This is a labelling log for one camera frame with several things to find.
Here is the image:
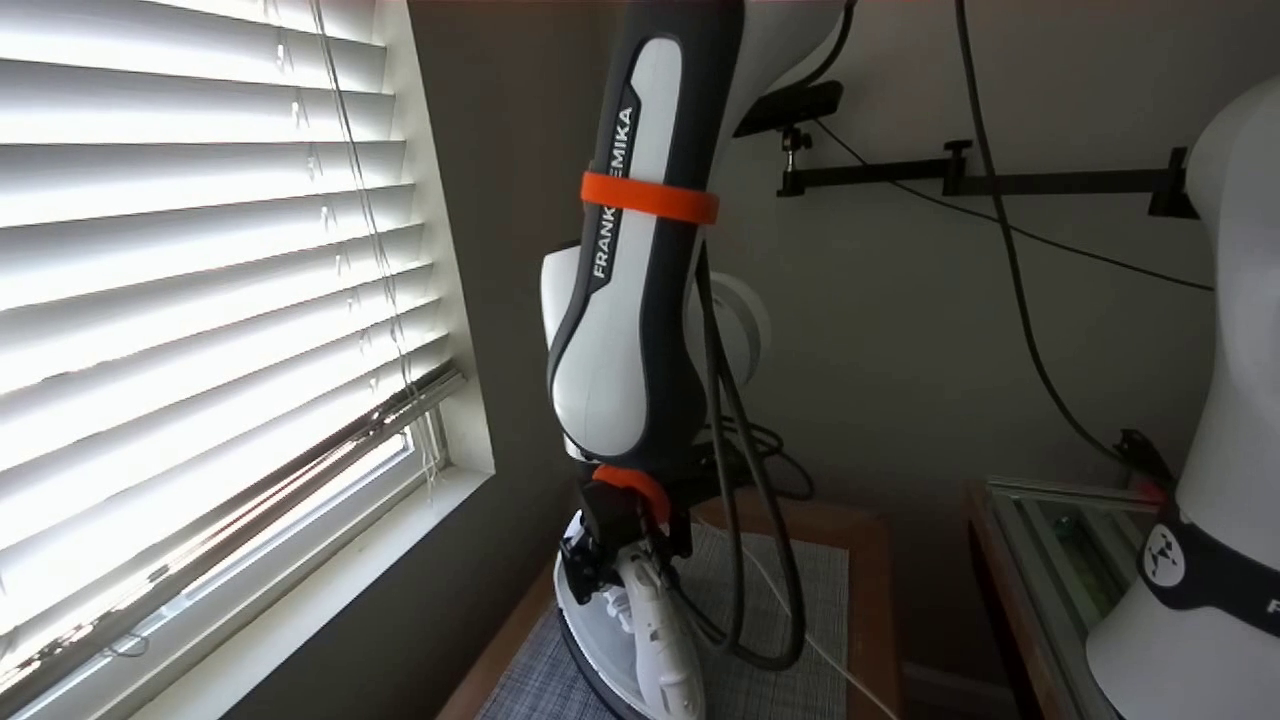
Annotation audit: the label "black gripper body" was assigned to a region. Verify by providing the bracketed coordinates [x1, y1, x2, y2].
[580, 484, 695, 571]

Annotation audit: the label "white pressing iron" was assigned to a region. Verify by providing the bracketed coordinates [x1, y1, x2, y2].
[548, 534, 713, 720]

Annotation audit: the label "grey woven mat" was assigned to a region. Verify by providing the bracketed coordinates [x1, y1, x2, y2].
[476, 511, 854, 720]

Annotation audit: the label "wooden side table with glass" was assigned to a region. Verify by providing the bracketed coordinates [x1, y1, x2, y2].
[964, 474, 1182, 720]

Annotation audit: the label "red and black clamp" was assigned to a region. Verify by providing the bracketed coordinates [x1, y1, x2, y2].
[1113, 425, 1182, 511]

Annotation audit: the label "white window blinds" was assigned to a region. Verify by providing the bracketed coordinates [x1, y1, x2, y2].
[0, 0, 471, 689]

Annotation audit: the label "orange wrist strap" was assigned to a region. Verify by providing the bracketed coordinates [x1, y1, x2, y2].
[587, 461, 677, 529]

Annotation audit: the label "white iron cord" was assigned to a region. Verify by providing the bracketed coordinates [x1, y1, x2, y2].
[741, 549, 902, 720]

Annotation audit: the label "white window frame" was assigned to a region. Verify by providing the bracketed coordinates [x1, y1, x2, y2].
[0, 374, 502, 720]

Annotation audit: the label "orange forearm strap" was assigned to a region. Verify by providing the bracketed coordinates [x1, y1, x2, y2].
[575, 166, 725, 226]

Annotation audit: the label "hanging black cable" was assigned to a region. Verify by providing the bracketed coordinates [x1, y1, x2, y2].
[947, 0, 1167, 472]

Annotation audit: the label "black wall-mounted camera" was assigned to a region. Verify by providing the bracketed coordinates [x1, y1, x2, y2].
[727, 74, 847, 139]

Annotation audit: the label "black camera boom mount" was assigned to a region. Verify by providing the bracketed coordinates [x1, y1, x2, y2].
[772, 125, 1201, 225]

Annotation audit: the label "thin black camera cable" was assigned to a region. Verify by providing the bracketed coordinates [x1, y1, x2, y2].
[808, 114, 1211, 294]

